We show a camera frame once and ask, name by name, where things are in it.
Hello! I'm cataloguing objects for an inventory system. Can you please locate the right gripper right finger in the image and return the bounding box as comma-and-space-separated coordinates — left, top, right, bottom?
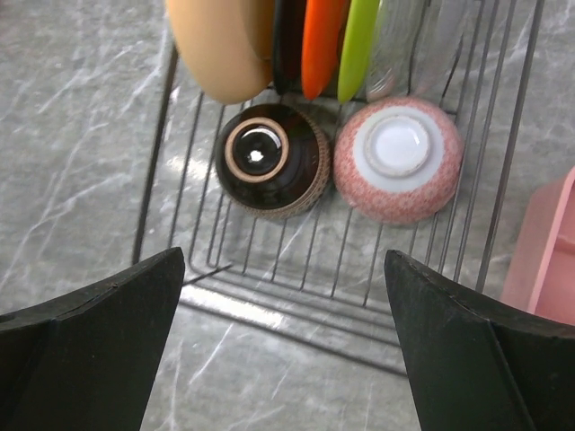
384, 250, 574, 430

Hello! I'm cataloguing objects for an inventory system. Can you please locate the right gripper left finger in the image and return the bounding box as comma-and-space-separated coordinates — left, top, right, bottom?
1, 247, 185, 430

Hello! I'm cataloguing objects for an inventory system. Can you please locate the pink patterned bowl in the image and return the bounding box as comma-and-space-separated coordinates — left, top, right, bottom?
333, 96, 464, 224

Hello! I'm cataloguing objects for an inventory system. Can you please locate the dark brown patterned bowl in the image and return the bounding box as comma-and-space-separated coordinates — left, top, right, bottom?
214, 103, 332, 219

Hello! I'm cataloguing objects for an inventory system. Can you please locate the pink divided tray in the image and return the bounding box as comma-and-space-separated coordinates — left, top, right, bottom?
500, 171, 574, 325

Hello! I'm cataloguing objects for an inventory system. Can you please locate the clear glass plate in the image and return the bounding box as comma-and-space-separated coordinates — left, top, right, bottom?
365, 1, 444, 102

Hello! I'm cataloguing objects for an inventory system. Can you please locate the beige plate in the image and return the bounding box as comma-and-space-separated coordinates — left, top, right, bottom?
165, 0, 275, 104

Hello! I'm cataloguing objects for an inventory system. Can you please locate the green plate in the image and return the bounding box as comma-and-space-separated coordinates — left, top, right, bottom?
337, 0, 379, 103

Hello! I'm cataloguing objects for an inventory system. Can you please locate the orange plate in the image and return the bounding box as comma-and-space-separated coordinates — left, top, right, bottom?
301, 0, 349, 101

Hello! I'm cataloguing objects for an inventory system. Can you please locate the black plate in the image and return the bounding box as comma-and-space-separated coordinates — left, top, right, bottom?
271, 0, 306, 95

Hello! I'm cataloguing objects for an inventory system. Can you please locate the black wire dish rack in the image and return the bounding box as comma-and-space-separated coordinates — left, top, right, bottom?
132, 1, 544, 375

